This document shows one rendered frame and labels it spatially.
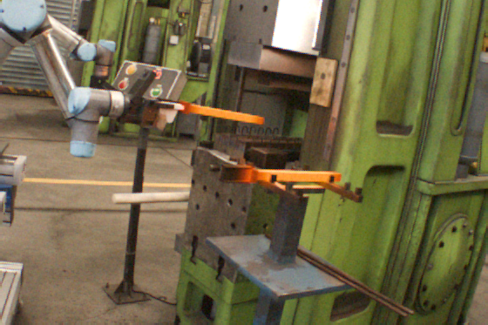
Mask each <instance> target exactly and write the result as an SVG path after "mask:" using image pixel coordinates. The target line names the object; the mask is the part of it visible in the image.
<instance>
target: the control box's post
mask: <svg viewBox="0 0 488 325"><path fill-rule="evenodd" d="M149 131H150V129H147V128H144V126H141V127H140V129H139V141H138V150H137V156H136V162H135V168H134V175H133V176H134V181H133V188H132V193H141V190H142V184H143V172H144V165H145V159H146V149H147V143H148V137H149ZM138 220H139V206H134V205H133V204H131V205H130V218H129V224H128V230H127V234H128V236H127V243H126V249H125V250H126V251H127V252H128V253H131V252H134V250H135V245H136V233H137V226H138ZM133 256H134V254H126V255H125V266H124V270H125V272H124V278H123V279H125V291H124V293H125V294H126V291H127V288H126V284H127V281H130V282H131V284H132V268H133V263H134V259H133Z"/></svg>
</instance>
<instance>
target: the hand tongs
mask: <svg viewBox="0 0 488 325"><path fill-rule="evenodd" d="M264 237H266V238H268V239H270V240H271V238H272V234H265V235H264ZM296 254H297V255H298V256H300V257H301V258H303V259H304V260H305V261H307V262H309V263H310V264H312V265H313V266H315V267H318V268H320V269H321V270H322V271H324V272H326V273H327V274H329V275H333V276H334V277H335V278H336V279H338V280H339V281H343V282H344V283H345V284H347V285H349V286H350V287H352V288H354V289H356V290H357V291H358V292H360V293H363V294H365V295H367V296H368V297H369V298H371V299H373V300H374V301H376V302H379V303H380V304H382V305H383V306H386V308H388V309H390V310H393V311H394V312H395V313H397V314H400V315H401V316H402V317H405V318H406V317H408V315H407V314H405V313H404V312H406V313H408V314H410V315H414V311H412V310H410V309H408V308H406V307H405V306H403V305H401V304H399V303H397V302H396V301H392V300H391V299H390V298H389V297H387V296H384V295H383V294H381V293H379V292H377V291H375V289H373V288H371V287H367V286H366V285H365V284H363V283H362V282H360V281H357V280H356V279H354V278H352V276H348V275H347V274H345V273H344V272H342V271H340V270H339V269H335V268H334V267H331V266H330V265H329V264H328V263H327V262H325V261H321V260H320V259H318V258H316V257H315V256H314V255H312V254H310V253H308V252H306V251H304V250H302V249H300V248H298V250H297V251H296ZM304 254H305V255H304ZM306 255H307V256H308V257H307V256H306ZM310 258H311V259H313V260H314V261H313V260H311V259H310ZM315 261H317V262H318V263H319V264H318V263H317V262H315ZM320 263H321V264H322V265H323V266H322V265H321V264H320ZM326 267H327V268H328V269H326ZM329 269H330V270H331V271H333V272H334V273H333V272H331V271H330V270H329ZM336 273H337V274H336ZM338 274H339V275H338ZM340 275H341V276H340ZM343 277H344V278H346V280H345V279H344V278H343ZM347 279H349V280H350V281H352V282H353V283H355V284H357V285H359V286H361V287H362V288H363V289H365V290H363V289H362V288H360V287H359V286H357V285H355V284H353V283H352V282H350V281H348V280H347ZM366 289H367V290H368V291H370V292H371V293H372V294H373V295H372V294H371V293H369V292H368V291H366ZM376 295H377V296H378V297H380V298H382V299H384V301H383V300H382V299H379V298H378V297H376ZM385 301H387V302H388V303H387V302H385ZM389 303H391V304H392V305H394V306H395V307H398V308H400V309H401V310H403V311H404V312H403V311H401V310H399V309H398V308H395V307H393V306H392V305H390V304H389Z"/></svg>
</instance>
